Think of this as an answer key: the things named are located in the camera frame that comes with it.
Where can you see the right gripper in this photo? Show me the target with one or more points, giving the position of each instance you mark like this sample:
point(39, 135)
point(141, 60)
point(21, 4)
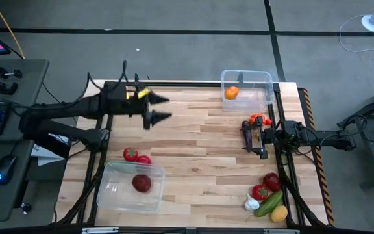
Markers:
point(273, 136)

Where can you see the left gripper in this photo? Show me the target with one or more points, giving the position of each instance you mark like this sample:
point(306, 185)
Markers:
point(132, 107)

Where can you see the purple eggplant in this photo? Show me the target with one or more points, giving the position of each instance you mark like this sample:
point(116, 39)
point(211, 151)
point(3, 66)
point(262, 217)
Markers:
point(246, 135)

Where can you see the red bell pepper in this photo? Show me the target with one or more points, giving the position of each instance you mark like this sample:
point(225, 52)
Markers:
point(256, 118)

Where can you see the small red cherry tomato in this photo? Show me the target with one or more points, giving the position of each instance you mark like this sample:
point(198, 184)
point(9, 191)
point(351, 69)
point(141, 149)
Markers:
point(268, 122)

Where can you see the orange fruit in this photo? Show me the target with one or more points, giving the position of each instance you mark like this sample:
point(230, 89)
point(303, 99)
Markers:
point(231, 93)

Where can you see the dark red apple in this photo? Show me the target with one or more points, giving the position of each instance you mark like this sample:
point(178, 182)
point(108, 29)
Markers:
point(272, 182)
point(141, 183)

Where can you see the clear plastic bin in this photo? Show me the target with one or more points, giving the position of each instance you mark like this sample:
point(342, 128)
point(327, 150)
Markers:
point(255, 81)
point(115, 195)

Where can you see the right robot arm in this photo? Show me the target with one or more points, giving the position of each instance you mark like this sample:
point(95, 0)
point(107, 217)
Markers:
point(330, 138)

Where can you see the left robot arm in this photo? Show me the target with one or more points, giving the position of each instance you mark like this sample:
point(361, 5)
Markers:
point(60, 110)

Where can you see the white garlic bulb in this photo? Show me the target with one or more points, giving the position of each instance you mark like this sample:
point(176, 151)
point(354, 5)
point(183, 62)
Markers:
point(251, 204)

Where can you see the yellow black hazard strip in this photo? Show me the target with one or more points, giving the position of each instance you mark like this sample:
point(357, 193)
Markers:
point(319, 159)

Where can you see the yellow lemon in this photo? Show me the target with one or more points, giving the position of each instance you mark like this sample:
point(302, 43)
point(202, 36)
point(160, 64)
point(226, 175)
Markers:
point(279, 214)

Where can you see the white paper sheets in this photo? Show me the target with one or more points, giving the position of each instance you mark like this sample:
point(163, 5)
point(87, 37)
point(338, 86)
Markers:
point(44, 159)

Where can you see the black computer mouse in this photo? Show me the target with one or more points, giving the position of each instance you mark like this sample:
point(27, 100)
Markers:
point(5, 169)

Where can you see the black caster wheel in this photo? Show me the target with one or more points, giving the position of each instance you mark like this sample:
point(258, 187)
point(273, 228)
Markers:
point(26, 207)

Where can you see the black table frame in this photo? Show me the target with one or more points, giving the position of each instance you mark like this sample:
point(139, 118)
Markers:
point(174, 84)

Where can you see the silver metal bracket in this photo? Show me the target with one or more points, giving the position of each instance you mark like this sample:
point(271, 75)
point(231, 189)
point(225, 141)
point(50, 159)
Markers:
point(99, 230)
point(281, 231)

